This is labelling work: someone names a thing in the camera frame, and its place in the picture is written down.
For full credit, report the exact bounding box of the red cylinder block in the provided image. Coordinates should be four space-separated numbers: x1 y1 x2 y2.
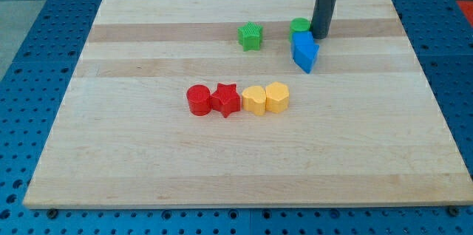
186 84 211 116

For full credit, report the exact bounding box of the green cylinder block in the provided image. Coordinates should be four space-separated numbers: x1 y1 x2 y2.
288 18 311 41

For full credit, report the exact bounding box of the light wooden board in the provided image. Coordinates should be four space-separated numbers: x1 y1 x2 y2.
23 0 472 209

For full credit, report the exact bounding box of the yellow hexagon block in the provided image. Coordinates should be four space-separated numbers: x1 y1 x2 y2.
265 82 290 113

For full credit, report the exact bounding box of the green star block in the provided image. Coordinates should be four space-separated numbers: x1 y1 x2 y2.
237 21 263 52

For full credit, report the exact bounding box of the yellow heart block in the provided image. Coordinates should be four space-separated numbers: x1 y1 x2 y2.
242 86 267 116

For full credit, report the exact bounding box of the red star block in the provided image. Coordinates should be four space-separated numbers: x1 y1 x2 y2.
211 83 241 118

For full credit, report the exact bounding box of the blue triangle block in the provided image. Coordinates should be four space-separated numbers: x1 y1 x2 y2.
291 44 319 74

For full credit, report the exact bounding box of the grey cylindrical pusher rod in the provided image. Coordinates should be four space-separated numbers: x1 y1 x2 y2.
311 0 336 39

